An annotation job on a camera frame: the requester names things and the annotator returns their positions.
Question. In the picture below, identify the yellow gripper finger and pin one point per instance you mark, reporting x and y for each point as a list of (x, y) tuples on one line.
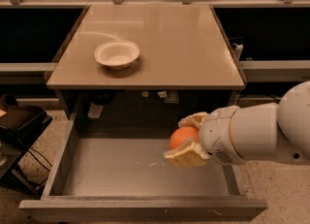
[(187, 155), (194, 120)]

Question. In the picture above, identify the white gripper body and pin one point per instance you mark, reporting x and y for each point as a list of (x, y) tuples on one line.
[(217, 135)]

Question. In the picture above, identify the orange fruit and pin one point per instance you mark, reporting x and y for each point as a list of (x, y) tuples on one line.
[(182, 134)]

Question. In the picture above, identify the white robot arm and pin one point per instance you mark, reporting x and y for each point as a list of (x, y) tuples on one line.
[(277, 132)]

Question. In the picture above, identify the grey cabinet with top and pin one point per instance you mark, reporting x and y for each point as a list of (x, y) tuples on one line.
[(185, 63)]

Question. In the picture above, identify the open grey top drawer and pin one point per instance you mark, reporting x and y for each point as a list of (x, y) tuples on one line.
[(106, 172)]

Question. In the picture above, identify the white paper label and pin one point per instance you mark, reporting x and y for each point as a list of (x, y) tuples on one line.
[(95, 111)]

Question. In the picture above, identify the white paper bowl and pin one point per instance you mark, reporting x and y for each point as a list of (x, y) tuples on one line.
[(117, 55)]

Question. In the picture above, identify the black tray stand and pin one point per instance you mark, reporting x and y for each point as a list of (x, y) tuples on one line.
[(20, 127)]

